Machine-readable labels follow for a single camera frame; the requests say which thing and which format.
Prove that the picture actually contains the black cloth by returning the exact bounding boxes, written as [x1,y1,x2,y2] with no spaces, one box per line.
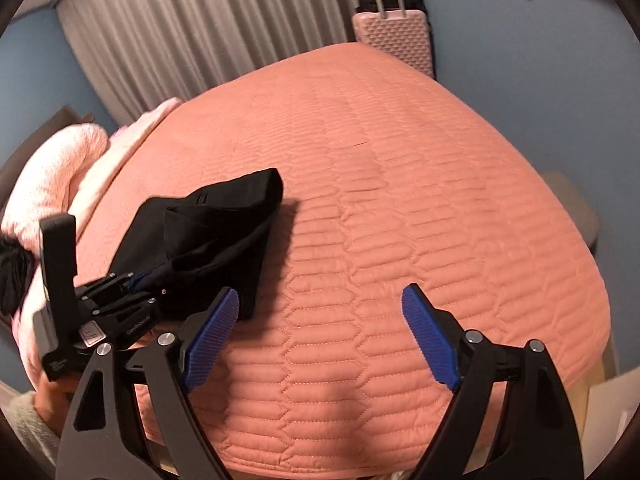
[0,237,37,317]

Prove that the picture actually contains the grey padded headboard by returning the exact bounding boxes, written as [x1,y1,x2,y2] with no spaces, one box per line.
[0,105,93,201]

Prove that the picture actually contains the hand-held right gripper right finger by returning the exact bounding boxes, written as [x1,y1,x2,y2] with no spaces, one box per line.
[401,282,586,480]

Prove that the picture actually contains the pink hard suitcase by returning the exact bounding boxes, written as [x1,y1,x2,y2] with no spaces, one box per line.
[351,0,432,78]

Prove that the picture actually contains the black pants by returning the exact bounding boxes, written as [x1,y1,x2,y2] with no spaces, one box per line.
[107,167,285,322]

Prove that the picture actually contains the grey upholstered stool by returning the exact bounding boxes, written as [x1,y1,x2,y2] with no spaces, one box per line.
[540,170,601,261]

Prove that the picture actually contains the bed with pink quilted cover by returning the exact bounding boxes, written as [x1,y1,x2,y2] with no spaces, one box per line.
[30,42,612,473]

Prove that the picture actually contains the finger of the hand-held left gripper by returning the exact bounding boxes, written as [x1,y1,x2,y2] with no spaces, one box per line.
[119,289,168,323]
[107,270,153,293]

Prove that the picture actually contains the floral pink pillow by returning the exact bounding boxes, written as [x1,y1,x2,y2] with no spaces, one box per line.
[0,122,108,241]

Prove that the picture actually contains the grey pleated curtain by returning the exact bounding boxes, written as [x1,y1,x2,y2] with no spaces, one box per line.
[55,0,362,128]

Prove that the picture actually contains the light pink blanket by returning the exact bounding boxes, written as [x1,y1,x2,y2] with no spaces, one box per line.
[15,97,183,321]

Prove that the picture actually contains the person's left forearm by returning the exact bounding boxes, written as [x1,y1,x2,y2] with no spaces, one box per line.
[9,375,77,467]

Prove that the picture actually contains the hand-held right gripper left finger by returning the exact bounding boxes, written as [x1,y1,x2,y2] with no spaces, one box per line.
[54,287,240,480]

